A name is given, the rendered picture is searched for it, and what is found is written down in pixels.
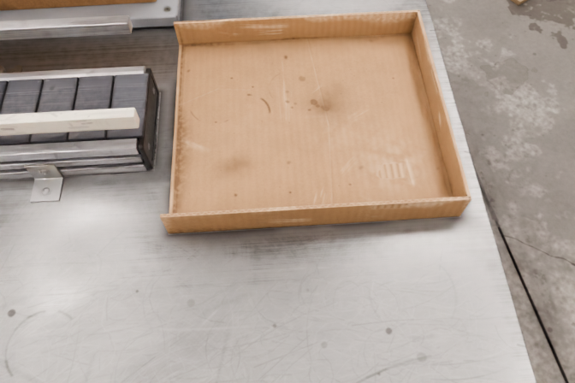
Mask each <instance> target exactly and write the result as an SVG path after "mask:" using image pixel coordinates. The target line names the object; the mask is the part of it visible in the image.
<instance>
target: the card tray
mask: <svg viewBox="0 0 575 383"><path fill-rule="evenodd" d="M174 27H175V32H176V36H177V39H178V43H179V56H178V71H177V85H176V100H175V127H174V142H173V156H172V170H171V184H170V199H169V213H168V214H161V215H160V218H161V220H162V222H163V224H164V226H165V228H166V230H167V232H168V233H196V232H211V231H225V230H240V229H254V228H268V227H297V226H310V225H325V224H340V223H354V222H368V221H396V220H411V219H425V218H440V217H454V216H461V214H462V213H463V211H464V210H465V208H466V206H467V205H468V204H469V202H470V201H471V194H470V190H469V187H468V184H467V181H466V177H465V172H464V169H463V165H462V162H461V159H460V156H459V150H458V147H457V144H456V140H455V137H454V134H453V129H452V125H451V122H450V119H449V115H448V110H447V106H446V104H445V100H444V97H443V94H442V89H441V85H440V81H439V79H438V75H437V72H436V66H435V64H434V60H433V56H432V54H431V50H430V45H429V41H428V39H427V35H426V31H425V29H424V23H423V20H422V16H421V14H420V10H401V11H383V12H364V13H347V14H329V15H294V16H277V17H258V18H240V19H222V20H205V21H174Z"/></svg>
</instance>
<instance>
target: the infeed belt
mask: <svg viewBox="0 0 575 383"><path fill-rule="evenodd" d="M148 84H149V74H119V75H116V76H115V82H114V75H102V76H86V77H80V82H79V78H78V77H68V78H52V79H44V80H43V79H35V80H10V81H9V82H8V81H7V80H2V81H0V115H9V114H25V113H42V112H58V111H75V110H91V109H123V108H135V109H136V112H137V114H138V116H139V128H131V129H115V130H99V131H83V132H67V133H36V134H20V135H4V136H0V146H1V145H17V144H48V143H63V142H80V141H95V140H111V139H127V138H137V139H138V141H139V138H143V137H144V128H145V111H146V102H147V93H148Z"/></svg>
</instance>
